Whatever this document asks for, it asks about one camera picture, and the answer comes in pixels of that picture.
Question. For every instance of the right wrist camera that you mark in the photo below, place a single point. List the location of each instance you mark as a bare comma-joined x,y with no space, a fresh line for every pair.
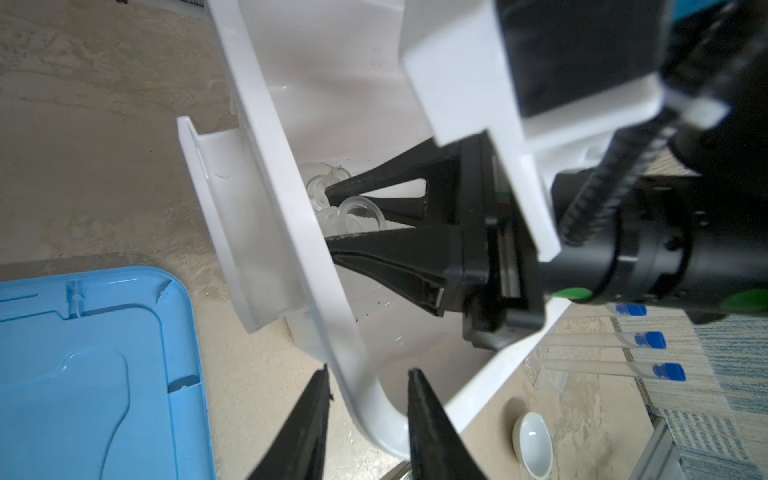
549,81

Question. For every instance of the white plastic storage bin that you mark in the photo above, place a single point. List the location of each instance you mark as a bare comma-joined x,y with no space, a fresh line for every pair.
317,90

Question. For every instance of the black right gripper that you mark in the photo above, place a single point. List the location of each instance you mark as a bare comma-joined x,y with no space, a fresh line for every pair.
694,242

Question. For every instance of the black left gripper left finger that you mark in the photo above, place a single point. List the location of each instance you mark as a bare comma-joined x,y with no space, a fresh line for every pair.
299,449

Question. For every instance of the test tube with blue cap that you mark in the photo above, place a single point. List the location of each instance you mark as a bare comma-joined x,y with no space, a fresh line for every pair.
612,310

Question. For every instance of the blue plastic bin lid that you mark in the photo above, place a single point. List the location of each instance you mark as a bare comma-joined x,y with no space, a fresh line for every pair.
101,378

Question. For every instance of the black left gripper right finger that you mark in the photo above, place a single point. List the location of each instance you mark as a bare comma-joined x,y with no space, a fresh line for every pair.
436,449

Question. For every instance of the blue-capped test tube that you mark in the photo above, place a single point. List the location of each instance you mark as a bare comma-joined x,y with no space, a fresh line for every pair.
642,370
630,340

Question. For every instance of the white ceramic mortar bowl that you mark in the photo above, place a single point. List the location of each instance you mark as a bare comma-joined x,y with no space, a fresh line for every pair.
533,445

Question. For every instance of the clear glass flask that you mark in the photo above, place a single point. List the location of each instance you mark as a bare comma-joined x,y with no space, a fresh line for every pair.
342,204

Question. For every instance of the clear dimpled test tube rack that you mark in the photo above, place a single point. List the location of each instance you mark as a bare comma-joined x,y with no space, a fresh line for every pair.
543,378

